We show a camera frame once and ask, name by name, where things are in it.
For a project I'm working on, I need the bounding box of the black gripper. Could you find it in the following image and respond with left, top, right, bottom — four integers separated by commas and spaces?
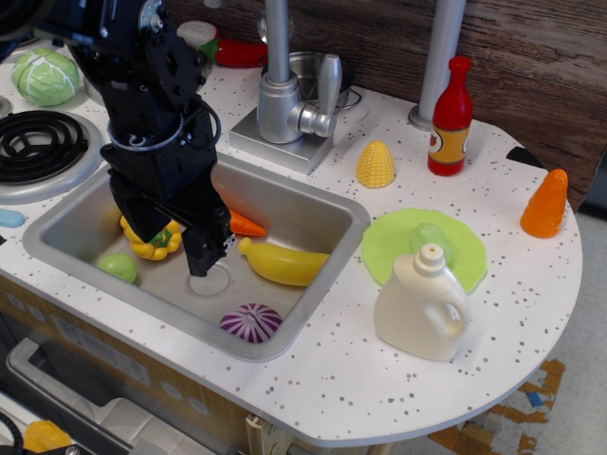
101, 113, 235, 277

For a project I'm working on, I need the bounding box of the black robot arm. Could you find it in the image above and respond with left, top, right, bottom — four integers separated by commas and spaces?
1, 1, 233, 277

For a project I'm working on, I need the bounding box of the yellow toy squash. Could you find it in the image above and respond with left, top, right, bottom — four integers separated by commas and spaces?
120, 216, 182, 262

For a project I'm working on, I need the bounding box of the orange toy carrot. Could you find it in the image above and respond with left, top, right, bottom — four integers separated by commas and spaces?
230, 209, 267, 237

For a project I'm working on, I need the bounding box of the green toy lime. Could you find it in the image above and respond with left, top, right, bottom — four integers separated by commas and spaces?
97, 253, 138, 283

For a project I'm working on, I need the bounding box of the stainless steel sink basin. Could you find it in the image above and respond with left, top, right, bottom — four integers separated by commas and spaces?
23, 155, 370, 361

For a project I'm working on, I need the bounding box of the purple toy onion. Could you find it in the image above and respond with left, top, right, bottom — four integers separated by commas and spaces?
219, 303, 283, 344

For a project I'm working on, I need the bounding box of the yellow toy banana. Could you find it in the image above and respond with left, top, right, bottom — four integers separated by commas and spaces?
238, 237, 329, 286

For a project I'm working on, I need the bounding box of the black toy stove burner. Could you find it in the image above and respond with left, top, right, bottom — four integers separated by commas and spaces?
1, 110, 103, 205

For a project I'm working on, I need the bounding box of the silver toy faucet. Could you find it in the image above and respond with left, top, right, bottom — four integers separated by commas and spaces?
230, 0, 342, 174

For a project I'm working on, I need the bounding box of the red toy chili pepper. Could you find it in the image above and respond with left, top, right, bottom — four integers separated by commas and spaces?
199, 38, 267, 68

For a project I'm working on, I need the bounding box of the green toy cabbage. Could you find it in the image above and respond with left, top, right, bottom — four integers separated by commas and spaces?
11, 47, 81, 107

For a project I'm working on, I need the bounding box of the yellow toy corn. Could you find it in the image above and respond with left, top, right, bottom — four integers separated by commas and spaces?
356, 140, 395, 189

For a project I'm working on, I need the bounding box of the silver metal pot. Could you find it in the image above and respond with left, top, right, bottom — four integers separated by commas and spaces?
289, 51, 362, 112

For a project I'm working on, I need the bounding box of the green toy plate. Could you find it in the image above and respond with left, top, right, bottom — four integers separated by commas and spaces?
361, 209, 487, 295

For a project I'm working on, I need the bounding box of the cream toy detergent jug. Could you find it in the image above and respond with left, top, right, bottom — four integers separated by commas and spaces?
373, 244, 471, 361

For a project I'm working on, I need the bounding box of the red toy ketchup bottle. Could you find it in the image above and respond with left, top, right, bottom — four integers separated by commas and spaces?
428, 56, 473, 176

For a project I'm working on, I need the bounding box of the grey vertical pole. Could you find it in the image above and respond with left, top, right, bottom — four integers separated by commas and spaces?
409, 0, 467, 131

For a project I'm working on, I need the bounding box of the orange toy carrot cone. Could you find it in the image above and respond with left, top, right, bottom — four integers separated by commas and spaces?
520, 169, 569, 238

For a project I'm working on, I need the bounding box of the toy oven door handle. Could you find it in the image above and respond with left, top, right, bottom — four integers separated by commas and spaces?
6, 338, 139, 454

